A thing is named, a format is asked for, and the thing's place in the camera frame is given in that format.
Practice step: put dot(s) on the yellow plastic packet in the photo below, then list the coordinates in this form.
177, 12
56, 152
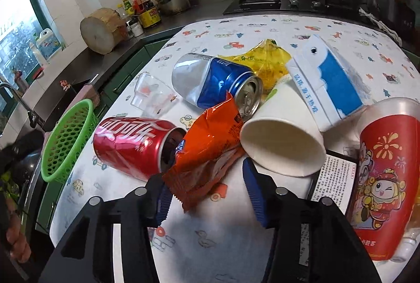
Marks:
265, 60

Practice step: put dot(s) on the person's left hand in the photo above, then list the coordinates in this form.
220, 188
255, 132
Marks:
18, 237

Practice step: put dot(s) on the red soda can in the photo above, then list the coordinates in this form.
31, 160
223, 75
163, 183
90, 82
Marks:
128, 145

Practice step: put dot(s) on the small red white object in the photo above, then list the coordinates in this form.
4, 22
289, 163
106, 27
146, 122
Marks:
65, 85

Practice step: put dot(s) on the pink cloth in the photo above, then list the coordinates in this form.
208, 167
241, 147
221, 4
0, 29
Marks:
87, 94

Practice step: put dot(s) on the blue white tissue pack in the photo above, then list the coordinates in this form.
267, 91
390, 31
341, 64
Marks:
334, 82

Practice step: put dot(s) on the round wooden chopping block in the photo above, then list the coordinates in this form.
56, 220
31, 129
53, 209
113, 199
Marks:
98, 33

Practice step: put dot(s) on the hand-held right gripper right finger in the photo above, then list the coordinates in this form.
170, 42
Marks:
256, 194

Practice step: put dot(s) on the metal faucet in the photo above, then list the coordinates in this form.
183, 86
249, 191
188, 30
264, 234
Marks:
19, 102

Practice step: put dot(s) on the small glass jar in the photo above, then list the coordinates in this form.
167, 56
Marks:
135, 29

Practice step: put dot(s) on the black gas stove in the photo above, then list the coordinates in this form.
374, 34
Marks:
262, 4

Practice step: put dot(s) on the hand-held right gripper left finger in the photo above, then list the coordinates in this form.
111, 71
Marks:
162, 204

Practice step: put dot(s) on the black white printed packet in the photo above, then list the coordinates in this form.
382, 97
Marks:
334, 178

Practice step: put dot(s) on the clear plastic cup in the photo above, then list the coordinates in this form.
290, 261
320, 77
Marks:
151, 96

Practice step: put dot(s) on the green plastic basket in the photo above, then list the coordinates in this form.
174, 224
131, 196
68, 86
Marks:
65, 145

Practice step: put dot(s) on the blue silver drink can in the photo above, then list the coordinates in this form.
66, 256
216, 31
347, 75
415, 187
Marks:
210, 82

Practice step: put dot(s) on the white paper cup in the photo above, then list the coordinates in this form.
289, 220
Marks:
282, 138

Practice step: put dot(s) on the orange snack packet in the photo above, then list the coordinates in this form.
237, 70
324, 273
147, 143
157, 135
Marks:
206, 145

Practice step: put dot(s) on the red printed cup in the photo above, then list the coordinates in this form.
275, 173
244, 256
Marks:
384, 171

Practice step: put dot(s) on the printed tablecloth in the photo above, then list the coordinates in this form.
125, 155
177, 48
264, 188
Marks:
213, 243

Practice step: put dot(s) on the white detergent bottle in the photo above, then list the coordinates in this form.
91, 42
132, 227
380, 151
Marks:
49, 45

